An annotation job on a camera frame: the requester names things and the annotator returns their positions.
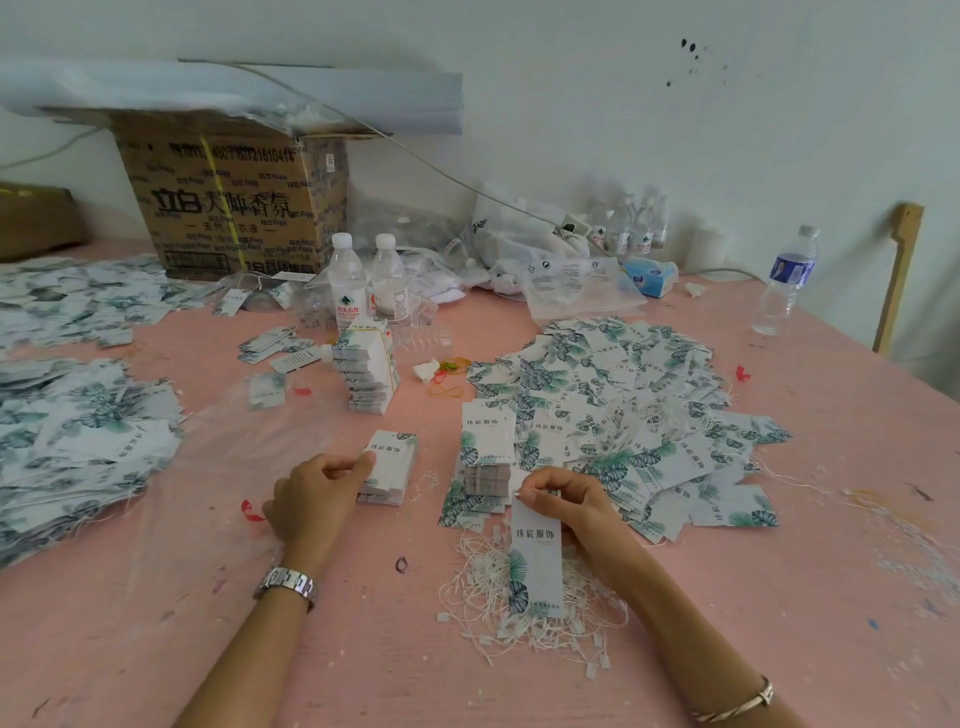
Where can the person's right hand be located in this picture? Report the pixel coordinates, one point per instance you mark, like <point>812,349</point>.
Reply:
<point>592,525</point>

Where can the person's left hand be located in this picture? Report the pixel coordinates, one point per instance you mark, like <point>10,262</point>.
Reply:
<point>307,502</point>

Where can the person's left thumb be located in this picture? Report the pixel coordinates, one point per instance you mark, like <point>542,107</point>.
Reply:
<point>349,487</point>

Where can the person's right thumb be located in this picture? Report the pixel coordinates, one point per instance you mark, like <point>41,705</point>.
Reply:
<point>541,495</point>

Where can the small stack of hang tags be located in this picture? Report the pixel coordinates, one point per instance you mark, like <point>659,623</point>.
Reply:
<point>390,465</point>

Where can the single leaf print hang tag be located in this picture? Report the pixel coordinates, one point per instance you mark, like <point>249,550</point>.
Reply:
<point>536,570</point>

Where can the person's right forearm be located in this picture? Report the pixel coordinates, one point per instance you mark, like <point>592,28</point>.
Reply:
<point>697,637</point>

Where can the person's left forearm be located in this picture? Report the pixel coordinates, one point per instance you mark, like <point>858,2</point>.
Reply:
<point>240,660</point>

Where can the brown-edged stack of tags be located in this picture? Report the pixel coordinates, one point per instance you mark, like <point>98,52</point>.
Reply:
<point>487,480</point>

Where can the black rubber band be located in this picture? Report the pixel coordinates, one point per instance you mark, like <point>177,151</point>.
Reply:
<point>402,565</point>

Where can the clear plastic sheet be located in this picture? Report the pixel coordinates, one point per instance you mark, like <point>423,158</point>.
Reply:
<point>247,450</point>

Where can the silver metal wristwatch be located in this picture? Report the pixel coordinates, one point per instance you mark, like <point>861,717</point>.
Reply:
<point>289,583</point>

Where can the banded upright bundle of tags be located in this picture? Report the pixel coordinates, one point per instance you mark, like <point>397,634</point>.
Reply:
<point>367,367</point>

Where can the large pile of leaf tags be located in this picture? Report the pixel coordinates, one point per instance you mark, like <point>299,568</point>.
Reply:
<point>622,390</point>

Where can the crumpled white paper scrap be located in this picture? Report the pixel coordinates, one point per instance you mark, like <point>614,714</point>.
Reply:
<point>426,370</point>

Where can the yellow and orange rubber bands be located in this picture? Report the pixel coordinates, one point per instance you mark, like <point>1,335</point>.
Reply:
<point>448,375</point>

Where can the clear plastic wrapper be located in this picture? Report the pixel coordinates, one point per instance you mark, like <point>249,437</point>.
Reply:
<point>429,339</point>

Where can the red label water bottle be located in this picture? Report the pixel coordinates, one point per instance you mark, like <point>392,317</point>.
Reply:
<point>346,285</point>

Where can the white label water bottle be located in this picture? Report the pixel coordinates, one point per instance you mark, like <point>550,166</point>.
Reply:
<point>390,289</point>

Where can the clear printed plastic bags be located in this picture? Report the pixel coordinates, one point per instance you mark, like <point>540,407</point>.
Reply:
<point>577,289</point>

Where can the strung tags beside box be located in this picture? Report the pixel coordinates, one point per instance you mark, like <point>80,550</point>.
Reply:
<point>247,294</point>

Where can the blue tissue packet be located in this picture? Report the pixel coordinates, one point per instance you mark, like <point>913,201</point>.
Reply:
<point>649,276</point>

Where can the heap of white plastic bags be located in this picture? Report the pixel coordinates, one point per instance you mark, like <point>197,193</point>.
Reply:
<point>517,240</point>

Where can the small clear bottle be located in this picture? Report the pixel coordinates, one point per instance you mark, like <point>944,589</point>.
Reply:
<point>620,229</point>
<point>660,225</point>
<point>641,229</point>
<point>600,229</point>

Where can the spread heap of leaf tags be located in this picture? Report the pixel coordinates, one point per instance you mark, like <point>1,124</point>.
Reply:
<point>67,442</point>

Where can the flat white card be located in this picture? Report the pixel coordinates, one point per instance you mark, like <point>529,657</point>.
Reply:
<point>726,275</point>

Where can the white paper roll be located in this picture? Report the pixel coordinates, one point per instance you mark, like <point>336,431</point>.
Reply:
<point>708,246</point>

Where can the printed brown cardboard box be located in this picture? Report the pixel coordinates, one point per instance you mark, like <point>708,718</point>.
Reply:
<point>225,202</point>

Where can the flat scatter of leaf tags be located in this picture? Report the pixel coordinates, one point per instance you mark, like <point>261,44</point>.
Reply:
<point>82,296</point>

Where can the blue label water bottle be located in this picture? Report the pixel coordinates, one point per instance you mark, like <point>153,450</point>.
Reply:
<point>787,277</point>

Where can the plain brown cardboard box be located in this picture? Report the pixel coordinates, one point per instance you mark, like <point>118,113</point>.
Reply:
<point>37,221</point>

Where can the white wrapped board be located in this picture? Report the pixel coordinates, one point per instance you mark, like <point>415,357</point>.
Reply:
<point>225,94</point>

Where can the wooden frame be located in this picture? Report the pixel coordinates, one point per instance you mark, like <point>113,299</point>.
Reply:
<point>900,277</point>

